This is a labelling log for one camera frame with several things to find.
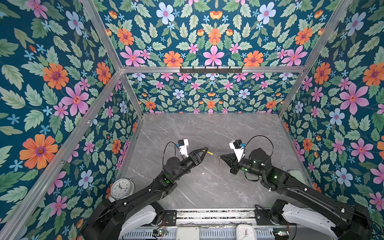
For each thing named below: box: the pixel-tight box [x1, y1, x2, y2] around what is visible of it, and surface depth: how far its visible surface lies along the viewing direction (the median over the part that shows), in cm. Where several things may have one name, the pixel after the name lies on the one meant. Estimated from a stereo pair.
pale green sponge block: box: [287, 169, 304, 183], surface depth 87 cm
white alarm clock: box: [110, 178, 136, 201], surface depth 82 cm
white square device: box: [176, 226, 200, 240], surface depth 70 cm
